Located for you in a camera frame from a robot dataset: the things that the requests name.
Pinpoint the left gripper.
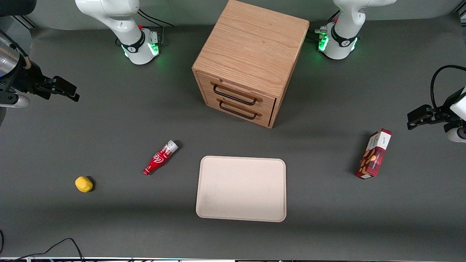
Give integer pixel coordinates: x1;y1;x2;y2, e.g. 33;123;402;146
407;87;466;131

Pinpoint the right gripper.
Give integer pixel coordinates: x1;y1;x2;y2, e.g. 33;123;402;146
11;60;80;103

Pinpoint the wooden drawer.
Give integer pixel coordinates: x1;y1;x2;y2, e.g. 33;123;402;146
202;93;275;128
197;71;277;114

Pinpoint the black metal drawer handle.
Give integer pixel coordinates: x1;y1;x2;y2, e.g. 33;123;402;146
210;82;263;106
217;98;262;120

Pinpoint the wooden drawer cabinet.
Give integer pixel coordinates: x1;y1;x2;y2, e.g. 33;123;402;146
192;0;310;128

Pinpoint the red cookie box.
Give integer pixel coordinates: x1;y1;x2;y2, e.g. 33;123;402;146
355;128;392;179

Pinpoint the yellow lemon toy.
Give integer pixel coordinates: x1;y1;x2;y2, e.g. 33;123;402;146
75;176;94;193

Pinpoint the red cola bottle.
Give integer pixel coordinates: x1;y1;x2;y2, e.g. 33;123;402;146
143;140;179;176

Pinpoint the beige plastic tray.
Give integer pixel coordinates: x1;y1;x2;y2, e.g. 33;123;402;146
196;156;287;222

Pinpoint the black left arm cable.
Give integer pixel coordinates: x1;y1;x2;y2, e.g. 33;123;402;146
430;65;466;110

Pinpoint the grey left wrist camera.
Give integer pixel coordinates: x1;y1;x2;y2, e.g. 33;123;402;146
446;126;466;143

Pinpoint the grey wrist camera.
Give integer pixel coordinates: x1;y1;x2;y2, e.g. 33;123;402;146
446;126;466;143
0;93;30;109

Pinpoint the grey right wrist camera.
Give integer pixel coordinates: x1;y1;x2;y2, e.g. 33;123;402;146
0;93;30;109

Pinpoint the black floor cable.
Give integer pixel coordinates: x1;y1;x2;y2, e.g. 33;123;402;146
11;238;86;262

